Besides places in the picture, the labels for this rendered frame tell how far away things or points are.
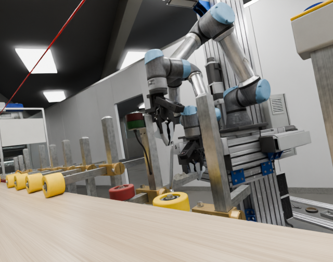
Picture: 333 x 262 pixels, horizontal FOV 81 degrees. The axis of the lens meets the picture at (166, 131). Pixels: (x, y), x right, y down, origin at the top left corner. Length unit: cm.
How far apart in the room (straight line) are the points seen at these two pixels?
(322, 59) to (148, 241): 42
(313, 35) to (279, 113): 122
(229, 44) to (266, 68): 226
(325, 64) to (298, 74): 280
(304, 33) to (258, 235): 35
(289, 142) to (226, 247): 101
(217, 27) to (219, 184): 77
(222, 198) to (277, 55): 293
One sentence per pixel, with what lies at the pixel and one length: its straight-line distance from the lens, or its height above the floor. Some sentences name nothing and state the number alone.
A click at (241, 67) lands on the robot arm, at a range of 110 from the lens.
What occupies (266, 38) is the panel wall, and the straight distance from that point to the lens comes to 344.
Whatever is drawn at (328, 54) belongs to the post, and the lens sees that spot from 47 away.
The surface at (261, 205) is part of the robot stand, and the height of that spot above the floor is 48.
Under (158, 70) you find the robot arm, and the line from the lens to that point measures 76.
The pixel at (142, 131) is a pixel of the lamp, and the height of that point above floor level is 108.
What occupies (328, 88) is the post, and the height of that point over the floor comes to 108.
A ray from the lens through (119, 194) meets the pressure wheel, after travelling 64.
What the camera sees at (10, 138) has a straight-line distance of 309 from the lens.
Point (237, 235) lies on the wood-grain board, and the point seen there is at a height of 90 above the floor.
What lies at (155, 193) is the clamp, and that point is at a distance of 70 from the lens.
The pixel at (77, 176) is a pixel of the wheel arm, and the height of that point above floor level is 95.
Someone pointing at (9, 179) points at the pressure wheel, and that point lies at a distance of 154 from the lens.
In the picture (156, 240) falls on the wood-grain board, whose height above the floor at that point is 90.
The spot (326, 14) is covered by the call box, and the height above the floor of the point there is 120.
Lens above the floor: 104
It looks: 2 degrees up
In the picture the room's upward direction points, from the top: 10 degrees counter-clockwise
